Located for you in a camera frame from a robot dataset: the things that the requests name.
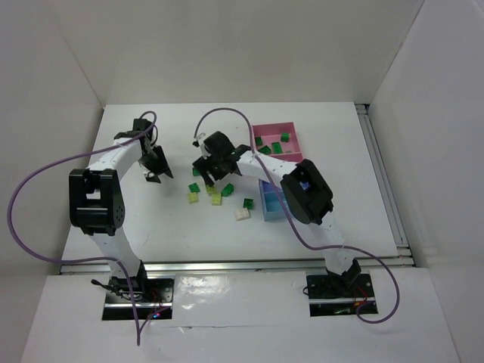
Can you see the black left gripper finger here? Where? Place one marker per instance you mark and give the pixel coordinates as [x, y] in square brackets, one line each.
[152, 177]
[164, 166]

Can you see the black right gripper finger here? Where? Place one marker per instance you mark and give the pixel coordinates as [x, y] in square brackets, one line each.
[202, 169]
[208, 179]

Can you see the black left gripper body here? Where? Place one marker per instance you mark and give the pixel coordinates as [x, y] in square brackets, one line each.
[156, 165]

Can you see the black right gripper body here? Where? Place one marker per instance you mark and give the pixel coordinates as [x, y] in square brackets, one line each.
[206, 167]

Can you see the light green lego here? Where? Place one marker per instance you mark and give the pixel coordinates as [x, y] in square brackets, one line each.
[216, 199]
[210, 190]

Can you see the green sloped lego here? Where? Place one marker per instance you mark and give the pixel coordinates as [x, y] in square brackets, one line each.
[228, 190]

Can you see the white lego brick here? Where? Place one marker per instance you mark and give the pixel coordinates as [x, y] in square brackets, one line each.
[241, 214]

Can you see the green lego plate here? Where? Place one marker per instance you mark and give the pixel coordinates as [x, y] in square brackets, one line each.
[277, 148]

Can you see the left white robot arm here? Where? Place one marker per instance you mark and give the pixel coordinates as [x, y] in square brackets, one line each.
[96, 201]

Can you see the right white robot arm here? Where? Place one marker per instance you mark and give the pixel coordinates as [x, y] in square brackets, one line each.
[300, 188]

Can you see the green square lego brick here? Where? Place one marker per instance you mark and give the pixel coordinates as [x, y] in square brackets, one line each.
[194, 188]

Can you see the light green lego brick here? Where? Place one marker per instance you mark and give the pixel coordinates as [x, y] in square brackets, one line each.
[193, 198]

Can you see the green lego in tray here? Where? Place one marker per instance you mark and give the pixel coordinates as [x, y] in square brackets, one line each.
[266, 150]

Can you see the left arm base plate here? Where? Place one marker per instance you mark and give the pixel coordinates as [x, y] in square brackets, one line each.
[156, 300]

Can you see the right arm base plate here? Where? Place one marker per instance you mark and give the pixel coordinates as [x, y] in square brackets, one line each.
[326, 299]

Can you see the aluminium side rail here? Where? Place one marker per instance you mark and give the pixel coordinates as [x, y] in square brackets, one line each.
[389, 201]

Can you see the aluminium front rail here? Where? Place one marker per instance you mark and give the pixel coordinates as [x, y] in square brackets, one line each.
[153, 268]

